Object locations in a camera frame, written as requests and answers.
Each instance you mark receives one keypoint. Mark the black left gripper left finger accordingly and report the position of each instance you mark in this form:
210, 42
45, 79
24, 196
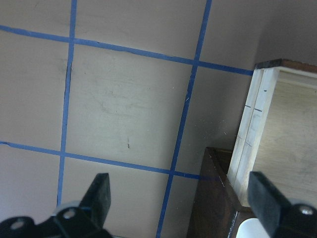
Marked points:
85, 220

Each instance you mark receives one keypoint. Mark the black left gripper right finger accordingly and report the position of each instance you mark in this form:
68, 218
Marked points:
280, 217

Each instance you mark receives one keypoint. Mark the light wooden drawer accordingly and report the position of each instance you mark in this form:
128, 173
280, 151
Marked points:
278, 134

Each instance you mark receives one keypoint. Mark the dark brown wooden cabinet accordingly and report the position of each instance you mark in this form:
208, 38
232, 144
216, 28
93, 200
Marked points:
217, 211

